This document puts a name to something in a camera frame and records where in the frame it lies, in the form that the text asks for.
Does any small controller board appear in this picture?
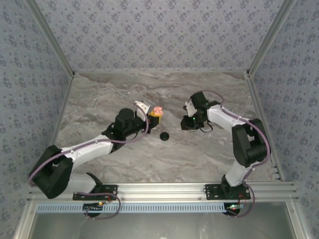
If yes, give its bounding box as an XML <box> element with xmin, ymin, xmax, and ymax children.
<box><xmin>83</xmin><ymin>202</ymin><xmax>105</xmax><ymax>213</ymax></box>
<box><xmin>225</xmin><ymin>203</ymin><xmax>243</xmax><ymax>215</ymax></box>

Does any aluminium frame leg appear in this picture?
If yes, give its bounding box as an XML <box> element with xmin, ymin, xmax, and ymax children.
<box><xmin>286</xmin><ymin>201</ymin><xmax>309</xmax><ymax>239</ymax></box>
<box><xmin>13</xmin><ymin>200</ymin><xmax>38</xmax><ymax>239</ymax></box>

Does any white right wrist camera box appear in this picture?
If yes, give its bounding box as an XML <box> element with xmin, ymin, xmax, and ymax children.
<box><xmin>183</xmin><ymin>100</ymin><xmax>197</xmax><ymax>118</ymax></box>

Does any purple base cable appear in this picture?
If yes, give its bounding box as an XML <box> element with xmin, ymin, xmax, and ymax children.
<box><xmin>226</xmin><ymin>185</ymin><xmax>256</xmax><ymax>219</ymax></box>
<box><xmin>74</xmin><ymin>191</ymin><xmax>122</xmax><ymax>221</ymax></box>

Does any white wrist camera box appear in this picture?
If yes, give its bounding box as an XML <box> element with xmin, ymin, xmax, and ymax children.
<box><xmin>134</xmin><ymin>100</ymin><xmax>152</xmax><ymax>123</ymax></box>
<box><xmin>183</xmin><ymin>100</ymin><xmax>197</xmax><ymax>118</ymax></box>

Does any pale blue slotted cable duct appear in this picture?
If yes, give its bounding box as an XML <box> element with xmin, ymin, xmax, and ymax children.
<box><xmin>36</xmin><ymin>202</ymin><xmax>232</xmax><ymax>214</ymax></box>

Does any long aluminium base rail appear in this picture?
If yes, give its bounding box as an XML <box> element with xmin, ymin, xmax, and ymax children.
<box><xmin>27</xmin><ymin>182</ymin><xmax>299</xmax><ymax>202</ymax></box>

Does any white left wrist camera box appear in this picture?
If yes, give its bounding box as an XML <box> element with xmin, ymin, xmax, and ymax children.
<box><xmin>134</xmin><ymin>100</ymin><xmax>152</xmax><ymax>123</ymax></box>

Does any aluminium frame post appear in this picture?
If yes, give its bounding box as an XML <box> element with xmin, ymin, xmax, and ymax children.
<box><xmin>246</xmin><ymin>0</ymin><xmax>299</xmax><ymax>77</ymax></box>
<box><xmin>24</xmin><ymin>0</ymin><xmax>76</xmax><ymax>77</ymax></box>

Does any grey metal panel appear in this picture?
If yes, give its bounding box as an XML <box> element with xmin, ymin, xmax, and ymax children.
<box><xmin>29</xmin><ymin>201</ymin><xmax>295</xmax><ymax>239</ymax></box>

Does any aluminium table side rail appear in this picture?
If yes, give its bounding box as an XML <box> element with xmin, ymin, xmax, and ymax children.
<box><xmin>47</xmin><ymin>73</ymin><xmax>75</xmax><ymax>150</ymax></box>
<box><xmin>245</xmin><ymin>71</ymin><xmax>286</xmax><ymax>182</ymax></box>

